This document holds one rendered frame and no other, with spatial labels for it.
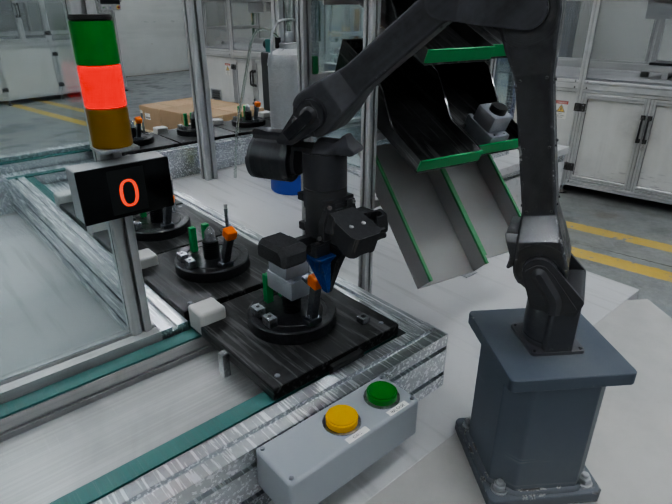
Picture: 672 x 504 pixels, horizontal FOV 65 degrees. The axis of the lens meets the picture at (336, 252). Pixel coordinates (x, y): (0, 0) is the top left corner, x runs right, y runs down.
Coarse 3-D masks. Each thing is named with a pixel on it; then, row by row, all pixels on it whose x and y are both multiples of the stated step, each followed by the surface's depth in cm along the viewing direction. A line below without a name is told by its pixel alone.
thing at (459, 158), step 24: (360, 48) 95; (408, 72) 98; (432, 72) 93; (384, 96) 86; (408, 96) 98; (432, 96) 94; (384, 120) 87; (408, 120) 92; (432, 120) 94; (408, 144) 87; (432, 144) 89; (456, 144) 90; (432, 168) 84
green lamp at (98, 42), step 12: (72, 24) 61; (84, 24) 60; (96, 24) 61; (108, 24) 62; (72, 36) 62; (84, 36) 61; (96, 36) 61; (108, 36) 62; (84, 48) 62; (96, 48) 62; (108, 48) 63; (84, 60) 62; (96, 60) 62; (108, 60) 63
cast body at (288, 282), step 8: (272, 264) 80; (304, 264) 80; (272, 272) 81; (280, 272) 79; (288, 272) 78; (296, 272) 79; (304, 272) 80; (272, 280) 81; (280, 280) 79; (288, 280) 79; (296, 280) 79; (272, 288) 82; (280, 288) 80; (288, 288) 78; (296, 288) 78; (304, 288) 80; (288, 296) 79; (296, 296) 79
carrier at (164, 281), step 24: (192, 240) 102; (216, 240) 99; (240, 240) 113; (144, 264) 101; (168, 264) 102; (192, 264) 96; (216, 264) 98; (240, 264) 98; (264, 264) 102; (168, 288) 94; (192, 288) 94; (216, 288) 94; (240, 288) 94
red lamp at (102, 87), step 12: (84, 72) 63; (96, 72) 63; (108, 72) 63; (120, 72) 65; (84, 84) 64; (96, 84) 63; (108, 84) 64; (120, 84) 65; (84, 96) 64; (96, 96) 64; (108, 96) 64; (120, 96) 66; (96, 108) 64; (108, 108) 65
